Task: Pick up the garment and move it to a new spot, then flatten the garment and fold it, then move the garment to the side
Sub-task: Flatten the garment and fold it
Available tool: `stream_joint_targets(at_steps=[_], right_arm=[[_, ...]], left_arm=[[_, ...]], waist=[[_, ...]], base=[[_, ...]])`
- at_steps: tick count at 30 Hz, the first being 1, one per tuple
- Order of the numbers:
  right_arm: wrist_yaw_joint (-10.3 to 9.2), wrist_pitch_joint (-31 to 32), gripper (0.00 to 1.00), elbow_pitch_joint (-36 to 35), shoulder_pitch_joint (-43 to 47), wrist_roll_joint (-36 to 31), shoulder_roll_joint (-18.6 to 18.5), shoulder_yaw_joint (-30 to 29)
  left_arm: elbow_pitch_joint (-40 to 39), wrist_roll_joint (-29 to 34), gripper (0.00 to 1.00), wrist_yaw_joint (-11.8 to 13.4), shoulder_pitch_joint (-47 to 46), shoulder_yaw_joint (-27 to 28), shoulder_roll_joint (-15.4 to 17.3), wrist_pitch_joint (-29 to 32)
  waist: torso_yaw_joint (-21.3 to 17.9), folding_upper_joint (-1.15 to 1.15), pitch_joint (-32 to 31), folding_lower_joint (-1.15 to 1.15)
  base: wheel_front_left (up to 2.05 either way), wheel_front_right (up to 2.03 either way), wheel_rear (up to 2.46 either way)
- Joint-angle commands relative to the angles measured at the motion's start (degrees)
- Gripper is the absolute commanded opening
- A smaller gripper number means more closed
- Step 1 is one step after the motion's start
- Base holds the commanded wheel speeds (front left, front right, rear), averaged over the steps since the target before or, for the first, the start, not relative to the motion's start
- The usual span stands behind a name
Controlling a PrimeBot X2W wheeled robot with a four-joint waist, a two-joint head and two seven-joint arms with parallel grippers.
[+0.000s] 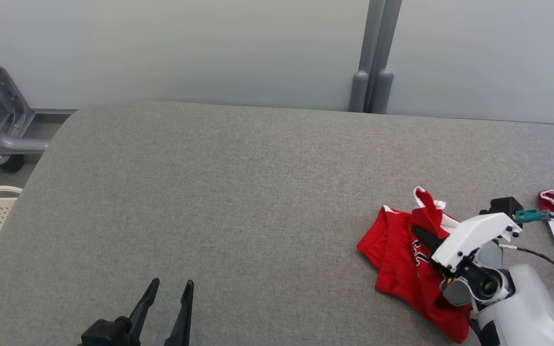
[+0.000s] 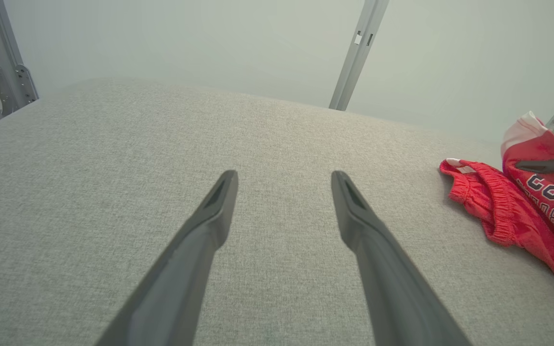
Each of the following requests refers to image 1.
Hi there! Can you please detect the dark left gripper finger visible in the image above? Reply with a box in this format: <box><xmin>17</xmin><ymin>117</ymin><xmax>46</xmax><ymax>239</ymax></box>
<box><xmin>164</xmin><ymin>280</ymin><xmax>195</xmax><ymax>346</ymax></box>
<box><xmin>128</xmin><ymin>277</ymin><xmax>161</xmax><ymax>346</ymax></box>

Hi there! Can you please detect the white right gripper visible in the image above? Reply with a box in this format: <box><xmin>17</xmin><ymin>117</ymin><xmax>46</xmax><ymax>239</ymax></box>
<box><xmin>411</xmin><ymin>212</ymin><xmax>523</xmax><ymax>275</ymax></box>

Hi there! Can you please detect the black caster wheel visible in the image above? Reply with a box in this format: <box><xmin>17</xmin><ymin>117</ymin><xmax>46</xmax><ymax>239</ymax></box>
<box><xmin>0</xmin><ymin>153</ymin><xmax>24</xmax><ymax>174</ymax></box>

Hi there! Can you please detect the teal right camera connector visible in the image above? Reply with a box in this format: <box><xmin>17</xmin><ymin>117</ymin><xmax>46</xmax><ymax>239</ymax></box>
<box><xmin>514</xmin><ymin>209</ymin><xmax>552</xmax><ymax>224</ymax></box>

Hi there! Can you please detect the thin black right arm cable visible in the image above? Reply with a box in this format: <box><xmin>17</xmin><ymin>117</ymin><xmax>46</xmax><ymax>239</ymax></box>
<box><xmin>498</xmin><ymin>244</ymin><xmax>554</xmax><ymax>323</ymax></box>

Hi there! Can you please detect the grey double partition post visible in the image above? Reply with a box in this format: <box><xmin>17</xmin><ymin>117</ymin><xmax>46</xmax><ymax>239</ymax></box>
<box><xmin>348</xmin><ymin>0</ymin><xmax>403</xmax><ymax>115</ymax></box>

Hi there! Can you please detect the grey metal rack frame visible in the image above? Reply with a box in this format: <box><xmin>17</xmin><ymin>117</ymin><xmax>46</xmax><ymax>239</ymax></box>
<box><xmin>0</xmin><ymin>17</ymin><xmax>50</xmax><ymax>167</ymax></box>

